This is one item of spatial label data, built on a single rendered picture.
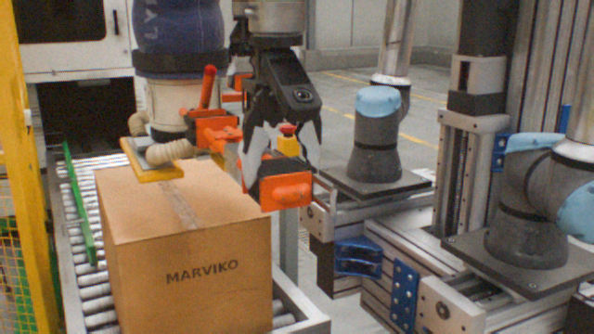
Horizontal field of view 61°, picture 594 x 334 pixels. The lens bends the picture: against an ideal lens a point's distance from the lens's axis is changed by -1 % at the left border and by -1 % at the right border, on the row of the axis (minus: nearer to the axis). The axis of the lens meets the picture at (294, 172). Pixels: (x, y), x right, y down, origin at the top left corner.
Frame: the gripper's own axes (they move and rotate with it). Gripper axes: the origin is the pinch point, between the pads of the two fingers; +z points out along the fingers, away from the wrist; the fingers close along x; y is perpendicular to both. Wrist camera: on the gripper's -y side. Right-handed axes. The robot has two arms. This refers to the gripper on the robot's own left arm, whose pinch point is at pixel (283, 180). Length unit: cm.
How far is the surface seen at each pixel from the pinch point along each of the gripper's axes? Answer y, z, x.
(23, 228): 120, 51, 48
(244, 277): 52, 47, -10
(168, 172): 43.7, 11.4, 8.9
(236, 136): 22.0, -1.0, -0.1
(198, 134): 31.3, 0.4, 4.7
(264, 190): -3.8, -0.5, 4.3
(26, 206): 119, 43, 46
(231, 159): 12.9, 0.1, 3.7
